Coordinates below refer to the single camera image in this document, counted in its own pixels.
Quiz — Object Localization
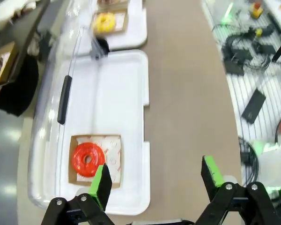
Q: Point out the person in black shirt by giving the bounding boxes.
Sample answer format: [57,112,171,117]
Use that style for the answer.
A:
[0,14,40,117]

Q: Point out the brown cardboard donut box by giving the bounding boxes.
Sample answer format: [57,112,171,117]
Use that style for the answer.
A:
[96,0,130,8]
[90,11,128,36]
[68,134,123,189]

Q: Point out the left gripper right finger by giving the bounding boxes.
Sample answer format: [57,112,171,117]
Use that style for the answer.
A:
[196,155,281,225]

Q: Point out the yellow sprinkled donut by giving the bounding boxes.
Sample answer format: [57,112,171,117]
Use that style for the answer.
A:
[92,12,116,34]

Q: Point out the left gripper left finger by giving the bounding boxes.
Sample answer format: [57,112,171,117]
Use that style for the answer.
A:
[40,163,116,225]

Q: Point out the white printed paper liner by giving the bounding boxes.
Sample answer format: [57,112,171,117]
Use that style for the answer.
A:
[93,13,126,32]
[76,135,122,184]

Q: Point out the black lid hinge knob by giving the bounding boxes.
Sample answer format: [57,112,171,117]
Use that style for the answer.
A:
[91,38,111,59]

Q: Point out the red yellow emergency stop button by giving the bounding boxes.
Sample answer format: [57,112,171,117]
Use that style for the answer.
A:
[251,0,263,19]

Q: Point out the red glazed donut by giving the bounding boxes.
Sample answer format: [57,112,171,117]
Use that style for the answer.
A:
[71,142,106,178]

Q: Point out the white plastic display tray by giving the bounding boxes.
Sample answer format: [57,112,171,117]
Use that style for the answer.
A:
[27,49,151,216]
[78,0,148,56]

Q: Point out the clear plastic storage bin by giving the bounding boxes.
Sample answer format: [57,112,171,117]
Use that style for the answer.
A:
[27,25,101,208]

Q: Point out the black power adapter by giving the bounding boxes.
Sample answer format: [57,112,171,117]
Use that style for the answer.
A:
[221,34,252,76]

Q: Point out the black lid handle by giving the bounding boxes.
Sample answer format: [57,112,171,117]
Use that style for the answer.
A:
[57,75,73,125]

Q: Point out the person's left hand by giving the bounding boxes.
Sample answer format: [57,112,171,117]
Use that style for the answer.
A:
[0,0,42,56]

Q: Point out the black flat rectangular device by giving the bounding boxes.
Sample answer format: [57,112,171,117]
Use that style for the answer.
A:
[241,87,266,124]

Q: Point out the clear plastic tray lid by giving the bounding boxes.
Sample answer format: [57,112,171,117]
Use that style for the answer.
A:
[60,0,99,54]

